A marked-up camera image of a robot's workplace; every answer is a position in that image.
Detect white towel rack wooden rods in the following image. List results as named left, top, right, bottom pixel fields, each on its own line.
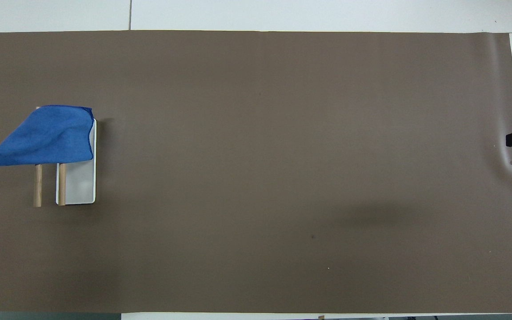
left=33, top=106, right=97, bottom=208

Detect blue towel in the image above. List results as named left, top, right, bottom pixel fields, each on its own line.
left=0, top=105, right=95, bottom=167

